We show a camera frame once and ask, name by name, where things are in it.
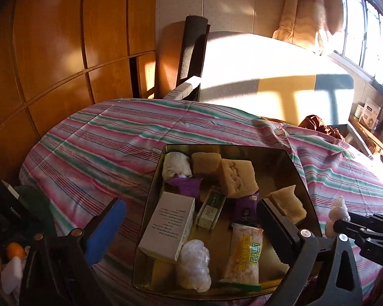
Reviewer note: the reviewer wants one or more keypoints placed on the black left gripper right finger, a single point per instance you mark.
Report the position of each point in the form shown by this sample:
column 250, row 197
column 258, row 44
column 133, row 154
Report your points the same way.
column 322, row 271

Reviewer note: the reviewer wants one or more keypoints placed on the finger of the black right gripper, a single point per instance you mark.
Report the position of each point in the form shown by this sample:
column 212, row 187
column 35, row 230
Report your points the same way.
column 367, row 233

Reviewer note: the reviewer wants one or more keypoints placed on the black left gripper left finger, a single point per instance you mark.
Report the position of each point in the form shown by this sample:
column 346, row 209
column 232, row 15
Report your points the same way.
column 59, row 270

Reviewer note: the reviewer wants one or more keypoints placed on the green yellow snack packet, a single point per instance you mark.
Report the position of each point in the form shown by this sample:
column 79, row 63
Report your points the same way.
column 242, row 269

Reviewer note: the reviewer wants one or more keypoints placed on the purple snack packet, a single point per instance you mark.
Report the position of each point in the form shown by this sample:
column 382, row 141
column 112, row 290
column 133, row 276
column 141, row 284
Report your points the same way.
column 186, row 186
column 245, row 211

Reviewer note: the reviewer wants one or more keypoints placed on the white paper box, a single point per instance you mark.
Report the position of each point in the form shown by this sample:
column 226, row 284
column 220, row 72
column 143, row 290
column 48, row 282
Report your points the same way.
column 169, row 227

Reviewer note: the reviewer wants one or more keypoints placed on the yellow cake slice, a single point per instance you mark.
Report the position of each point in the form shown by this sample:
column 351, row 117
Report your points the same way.
column 237, row 178

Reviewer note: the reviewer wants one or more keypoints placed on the clear white bun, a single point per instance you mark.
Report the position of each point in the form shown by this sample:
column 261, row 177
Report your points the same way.
column 192, row 268

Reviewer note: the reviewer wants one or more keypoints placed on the small green tea box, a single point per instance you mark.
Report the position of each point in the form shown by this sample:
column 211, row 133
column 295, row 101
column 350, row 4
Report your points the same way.
column 211, row 209

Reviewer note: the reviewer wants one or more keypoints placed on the wooden side table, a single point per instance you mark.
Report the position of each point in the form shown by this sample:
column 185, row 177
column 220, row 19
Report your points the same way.
column 369, row 141

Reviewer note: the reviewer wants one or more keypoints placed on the striped bed sheet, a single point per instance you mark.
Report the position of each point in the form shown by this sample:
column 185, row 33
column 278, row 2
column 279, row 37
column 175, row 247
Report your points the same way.
column 112, row 149

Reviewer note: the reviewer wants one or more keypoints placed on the white product box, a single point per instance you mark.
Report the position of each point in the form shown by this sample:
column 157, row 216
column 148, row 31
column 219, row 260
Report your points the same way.
column 369, row 114

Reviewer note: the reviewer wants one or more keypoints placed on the rust red cloth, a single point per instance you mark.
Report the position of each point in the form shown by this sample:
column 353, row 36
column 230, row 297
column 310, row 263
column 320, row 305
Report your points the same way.
column 313, row 122

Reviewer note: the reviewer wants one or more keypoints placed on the white fluffy roll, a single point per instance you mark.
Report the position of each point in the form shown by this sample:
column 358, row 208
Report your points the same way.
column 176, row 164

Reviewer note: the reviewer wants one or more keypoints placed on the window with bars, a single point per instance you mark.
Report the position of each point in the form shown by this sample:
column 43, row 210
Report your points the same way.
column 360, row 42

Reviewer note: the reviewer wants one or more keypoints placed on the wooden wardrobe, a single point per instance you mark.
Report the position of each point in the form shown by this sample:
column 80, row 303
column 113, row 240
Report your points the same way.
column 60, row 56

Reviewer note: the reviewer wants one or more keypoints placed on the beige curtain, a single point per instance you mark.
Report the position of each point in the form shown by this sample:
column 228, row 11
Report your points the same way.
column 310, row 24

